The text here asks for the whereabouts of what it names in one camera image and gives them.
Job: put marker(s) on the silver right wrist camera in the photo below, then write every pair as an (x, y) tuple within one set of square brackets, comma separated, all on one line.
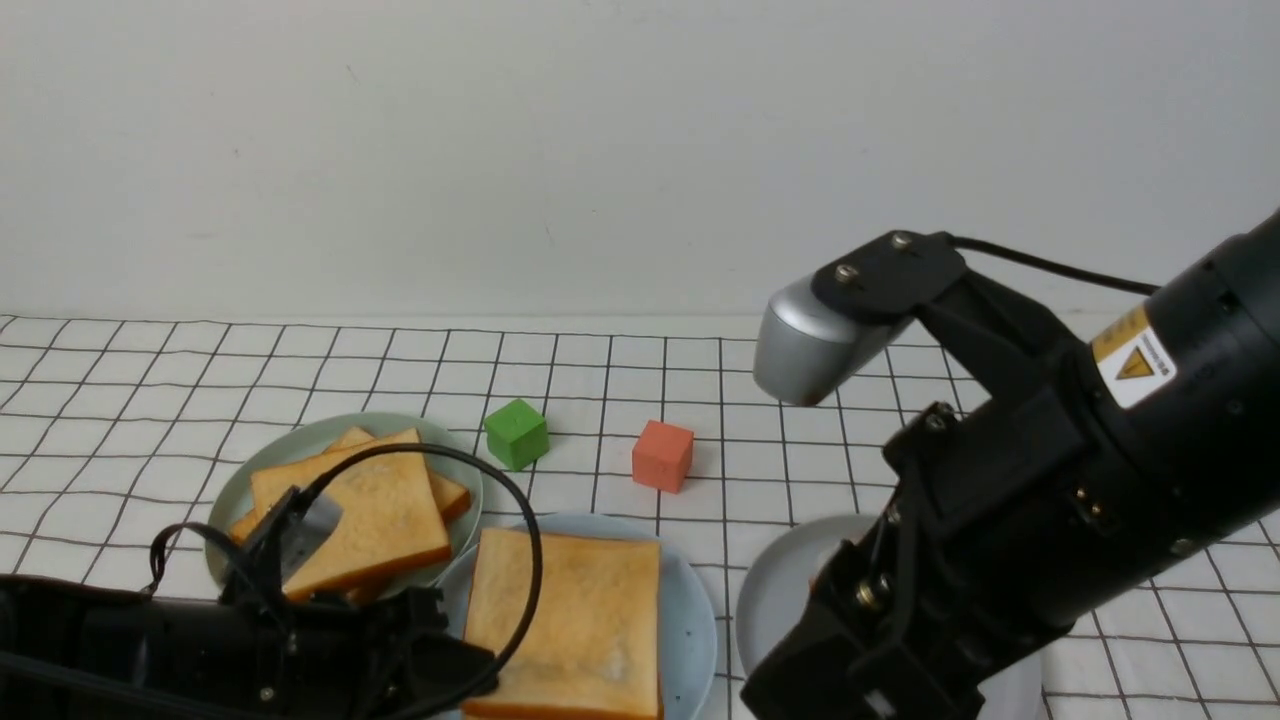
[(805, 351)]

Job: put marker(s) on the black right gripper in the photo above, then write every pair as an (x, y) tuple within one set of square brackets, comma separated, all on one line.
[(994, 545)]

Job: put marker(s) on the pale green plate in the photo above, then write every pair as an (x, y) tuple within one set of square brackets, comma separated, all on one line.
[(236, 496)]

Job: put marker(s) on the orange-red cube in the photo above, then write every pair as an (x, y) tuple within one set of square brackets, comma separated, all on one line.
[(662, 456)]

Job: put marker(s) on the black right camera bracket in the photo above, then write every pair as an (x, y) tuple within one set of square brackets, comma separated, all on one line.
[(1010, 344)]

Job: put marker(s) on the grey plate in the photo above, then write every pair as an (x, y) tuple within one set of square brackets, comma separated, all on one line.
[(774, 593)]

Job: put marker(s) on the white checkered tablecloth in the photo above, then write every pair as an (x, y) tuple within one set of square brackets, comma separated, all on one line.
[(113, 430)]

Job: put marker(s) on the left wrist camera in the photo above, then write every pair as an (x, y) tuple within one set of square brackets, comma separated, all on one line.
[(278, 545)]

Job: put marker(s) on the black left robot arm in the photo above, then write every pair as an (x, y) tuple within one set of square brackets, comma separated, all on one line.
[(78, 652)]

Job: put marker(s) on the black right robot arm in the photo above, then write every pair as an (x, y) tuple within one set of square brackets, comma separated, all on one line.
[(1190, 377)]

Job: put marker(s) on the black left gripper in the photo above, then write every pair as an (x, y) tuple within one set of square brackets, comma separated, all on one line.
[(328, 659)]

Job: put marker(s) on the green cube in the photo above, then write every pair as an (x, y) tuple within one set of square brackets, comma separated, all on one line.
[(517, 434)]

